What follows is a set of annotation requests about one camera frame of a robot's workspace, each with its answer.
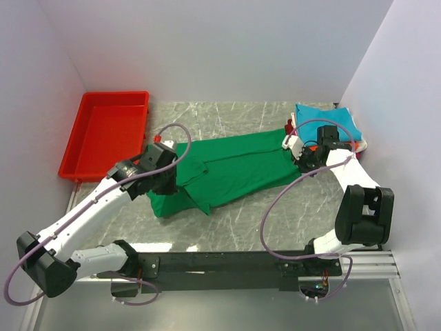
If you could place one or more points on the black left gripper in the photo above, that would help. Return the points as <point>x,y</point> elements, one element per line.
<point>165,184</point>

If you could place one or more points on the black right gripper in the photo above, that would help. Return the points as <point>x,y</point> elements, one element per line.
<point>304,164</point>

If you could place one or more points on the green t shirt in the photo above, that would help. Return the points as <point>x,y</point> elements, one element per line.
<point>215,172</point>

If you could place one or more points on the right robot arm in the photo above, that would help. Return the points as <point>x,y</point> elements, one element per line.
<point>365,213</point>

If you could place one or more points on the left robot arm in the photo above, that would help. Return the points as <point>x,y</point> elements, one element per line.
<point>53,259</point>

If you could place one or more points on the teal folded shirt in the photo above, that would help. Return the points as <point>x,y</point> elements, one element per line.
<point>317,118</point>

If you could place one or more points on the dark red folded shirt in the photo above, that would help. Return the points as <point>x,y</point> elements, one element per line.
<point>289,126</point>

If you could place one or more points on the white folded shirt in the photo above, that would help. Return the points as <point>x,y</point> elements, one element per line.
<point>360,146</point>

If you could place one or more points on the red plastic bin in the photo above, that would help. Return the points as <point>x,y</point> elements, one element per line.
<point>109,127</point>

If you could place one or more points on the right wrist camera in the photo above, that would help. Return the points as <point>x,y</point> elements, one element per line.
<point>294,144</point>

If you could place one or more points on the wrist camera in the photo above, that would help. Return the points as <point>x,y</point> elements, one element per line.
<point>169,144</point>
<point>294,144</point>

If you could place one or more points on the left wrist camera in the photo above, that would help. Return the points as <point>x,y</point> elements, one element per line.
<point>169,144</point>

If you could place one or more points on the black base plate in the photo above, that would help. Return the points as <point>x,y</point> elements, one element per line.
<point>183,271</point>

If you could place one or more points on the aluminium rail frame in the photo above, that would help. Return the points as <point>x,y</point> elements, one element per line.
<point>305,212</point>

